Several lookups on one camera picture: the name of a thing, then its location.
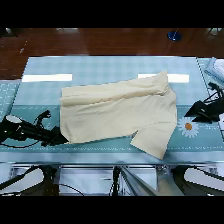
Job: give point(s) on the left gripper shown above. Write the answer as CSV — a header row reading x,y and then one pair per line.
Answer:
x,y
55,137

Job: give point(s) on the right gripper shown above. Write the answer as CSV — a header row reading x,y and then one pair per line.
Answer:
x,y
203,110

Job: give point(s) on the cream T-shirt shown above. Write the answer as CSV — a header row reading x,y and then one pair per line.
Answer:
x,y
120,113

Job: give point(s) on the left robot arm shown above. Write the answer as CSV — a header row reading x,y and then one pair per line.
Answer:
x,y
20,131

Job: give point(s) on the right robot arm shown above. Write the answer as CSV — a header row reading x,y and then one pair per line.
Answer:
x,y
201,177

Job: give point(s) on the white garment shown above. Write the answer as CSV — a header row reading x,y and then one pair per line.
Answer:
x,y
219,68

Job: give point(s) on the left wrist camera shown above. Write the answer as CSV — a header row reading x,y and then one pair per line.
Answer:
x,y
43,116

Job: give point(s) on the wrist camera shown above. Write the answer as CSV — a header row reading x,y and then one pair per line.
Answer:
x,y
215,89
43,116

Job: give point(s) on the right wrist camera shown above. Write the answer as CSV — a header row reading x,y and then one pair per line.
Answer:
x,y
215,89

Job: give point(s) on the silver frame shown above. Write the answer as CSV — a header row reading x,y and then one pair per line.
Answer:
x,y
143,180

